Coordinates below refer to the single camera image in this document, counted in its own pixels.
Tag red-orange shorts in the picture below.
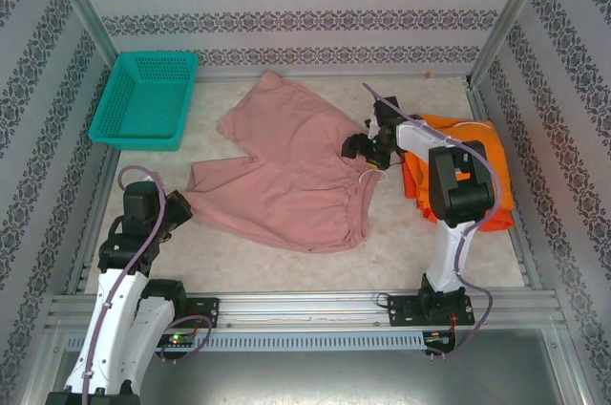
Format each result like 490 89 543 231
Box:
401 155 516 233

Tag pink shorts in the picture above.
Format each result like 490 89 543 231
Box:
184 70 390 254

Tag orange shorts with white drawstring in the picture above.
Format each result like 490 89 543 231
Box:
411 112 516 218

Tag teal plastic basket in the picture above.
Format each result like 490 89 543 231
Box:
88 51 200 153

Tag left controller board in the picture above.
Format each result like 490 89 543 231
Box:
157 332 197 348

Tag controller board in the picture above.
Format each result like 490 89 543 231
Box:
424 330 457 353
157 332 197 348

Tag grey metal sheet panel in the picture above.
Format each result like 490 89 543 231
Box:
128 351 577 405

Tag right controller board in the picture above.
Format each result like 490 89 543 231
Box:
424 330 457 353

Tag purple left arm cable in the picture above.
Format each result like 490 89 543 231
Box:
79 164 214 405

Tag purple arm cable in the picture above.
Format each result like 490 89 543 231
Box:
361 82 503 364
79 164 214 405

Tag aluminium wall base bar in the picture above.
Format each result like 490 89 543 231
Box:
196 70 472 85

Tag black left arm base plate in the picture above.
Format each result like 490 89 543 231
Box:
164 297 221 330

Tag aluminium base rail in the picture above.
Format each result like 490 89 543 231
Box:
47 290 559 330

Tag white slotted cable duct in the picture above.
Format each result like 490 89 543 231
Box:
64 330 426 353

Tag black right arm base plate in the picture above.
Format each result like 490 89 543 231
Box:
389 293 474 329

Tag aluminium frame post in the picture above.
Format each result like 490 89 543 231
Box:
466 0 558 87
40 0 119 62

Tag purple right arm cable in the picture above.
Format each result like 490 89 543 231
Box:
361 82 503 364

